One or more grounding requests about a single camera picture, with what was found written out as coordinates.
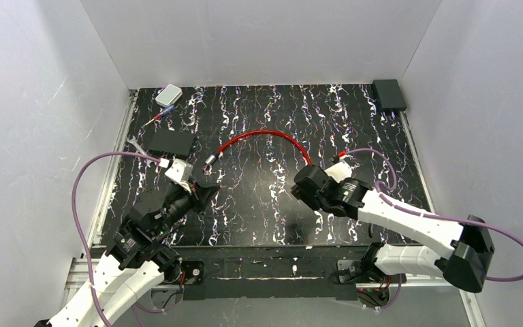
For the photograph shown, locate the red cable lock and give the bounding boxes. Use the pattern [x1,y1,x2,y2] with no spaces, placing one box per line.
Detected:
[204,129,315,172]

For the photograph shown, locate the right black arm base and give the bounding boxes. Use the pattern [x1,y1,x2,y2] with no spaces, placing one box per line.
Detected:
[332,260,407,287]

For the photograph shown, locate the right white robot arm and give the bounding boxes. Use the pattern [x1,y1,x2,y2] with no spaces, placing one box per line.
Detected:
[291,162,494,293]

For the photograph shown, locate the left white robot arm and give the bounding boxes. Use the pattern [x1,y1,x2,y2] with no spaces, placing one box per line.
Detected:
[36,182,221,326]

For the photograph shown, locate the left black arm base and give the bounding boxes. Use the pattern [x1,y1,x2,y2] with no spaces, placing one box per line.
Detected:
[180,260,205,285]

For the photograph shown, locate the silver wrench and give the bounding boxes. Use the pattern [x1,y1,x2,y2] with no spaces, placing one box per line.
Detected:
[126,136,158,167]

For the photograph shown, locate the black flat box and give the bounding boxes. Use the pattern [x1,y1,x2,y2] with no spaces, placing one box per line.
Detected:
[147,130,196,159]

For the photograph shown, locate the red blue screwdriver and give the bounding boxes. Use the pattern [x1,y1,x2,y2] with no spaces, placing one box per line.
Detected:
[142,104,175,127]

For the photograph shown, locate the white rectangular box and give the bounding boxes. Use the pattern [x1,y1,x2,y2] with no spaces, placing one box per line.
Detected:
[155,84,183,107]

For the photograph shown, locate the black corner box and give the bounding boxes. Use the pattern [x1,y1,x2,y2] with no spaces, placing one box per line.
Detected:
[372,79,407,112]

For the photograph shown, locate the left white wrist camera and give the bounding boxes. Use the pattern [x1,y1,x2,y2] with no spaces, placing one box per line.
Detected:
[159,158,193,193]

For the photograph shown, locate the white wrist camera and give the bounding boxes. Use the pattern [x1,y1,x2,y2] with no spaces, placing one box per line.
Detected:
[159,158,193,193]
[324,159,353,183]

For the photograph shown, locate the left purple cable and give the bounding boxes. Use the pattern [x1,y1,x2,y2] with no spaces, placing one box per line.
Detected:
[71,151,163,327]

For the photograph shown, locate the purple cable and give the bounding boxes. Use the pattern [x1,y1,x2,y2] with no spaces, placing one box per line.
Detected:
[71,151,163,327]
[338,148,523,283]

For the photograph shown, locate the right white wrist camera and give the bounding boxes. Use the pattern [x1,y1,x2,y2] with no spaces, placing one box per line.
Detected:
[324,159,353,183]

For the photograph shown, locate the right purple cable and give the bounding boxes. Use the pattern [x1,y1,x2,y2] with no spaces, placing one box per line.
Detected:
[338,148,523,283]

